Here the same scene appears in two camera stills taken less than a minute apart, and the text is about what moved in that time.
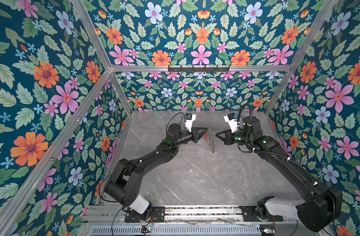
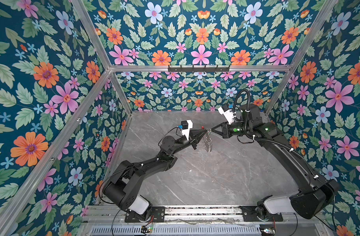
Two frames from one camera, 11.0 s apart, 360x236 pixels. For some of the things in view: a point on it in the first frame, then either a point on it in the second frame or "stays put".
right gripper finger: [218, 134] -> [220, 125]
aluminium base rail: [187, 214] stays put
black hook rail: [198, 70] stays put
